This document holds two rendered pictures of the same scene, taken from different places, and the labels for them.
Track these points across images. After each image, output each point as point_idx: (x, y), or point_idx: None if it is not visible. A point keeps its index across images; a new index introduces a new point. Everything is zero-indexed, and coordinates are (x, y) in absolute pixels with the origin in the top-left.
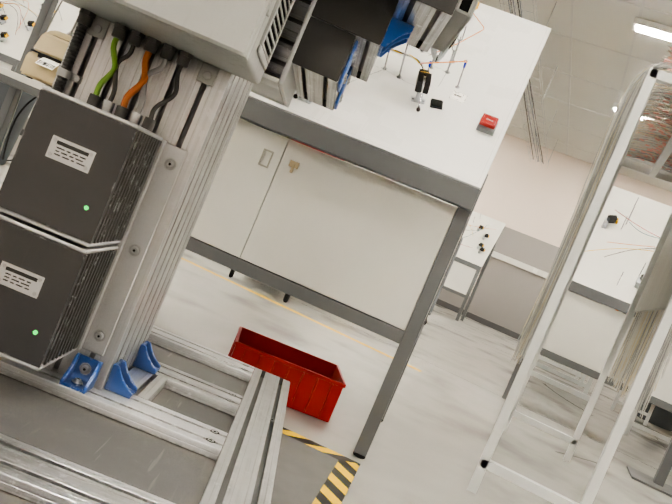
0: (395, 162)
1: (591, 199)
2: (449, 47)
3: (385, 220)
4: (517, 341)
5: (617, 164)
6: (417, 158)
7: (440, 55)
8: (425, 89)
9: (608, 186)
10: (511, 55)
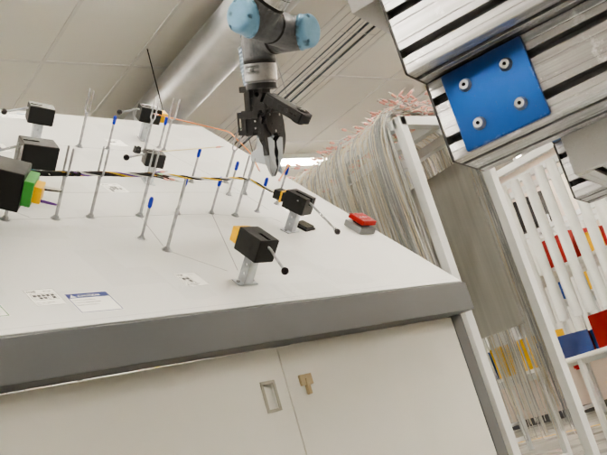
0: (399, 298)
1: (434, 261)
2: (283, 152)
3: (419, 379)
4: None
5: (438, 215)
6: (401, 283)
7: (279, 164)
8: (311, 208)
9: (446, 238)
10: (235, 159)
